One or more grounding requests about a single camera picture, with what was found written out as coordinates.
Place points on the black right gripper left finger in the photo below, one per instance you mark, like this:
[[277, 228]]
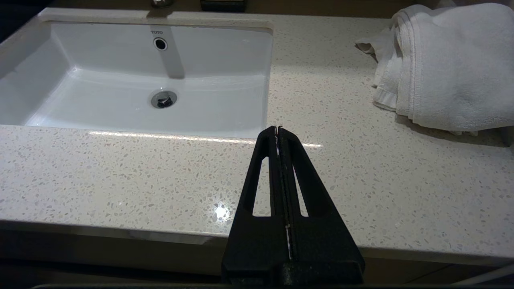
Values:
[[249, 249]]

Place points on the chrome faucet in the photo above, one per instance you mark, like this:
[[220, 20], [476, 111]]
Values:
[[162, 3]]

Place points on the black square soap dish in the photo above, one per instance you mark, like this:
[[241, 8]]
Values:
[[223, 4]]

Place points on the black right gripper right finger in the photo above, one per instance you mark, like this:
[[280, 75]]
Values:
[[321, 249]]

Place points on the white crumpled towel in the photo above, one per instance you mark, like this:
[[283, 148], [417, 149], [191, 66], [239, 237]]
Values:
[[453, 68]]

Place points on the chrome sink drain stopper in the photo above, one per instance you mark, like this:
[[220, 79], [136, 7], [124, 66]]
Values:
[[164, 99]]

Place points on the white rectangular sink basin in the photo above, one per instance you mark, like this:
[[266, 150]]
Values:
[[120, 100]]

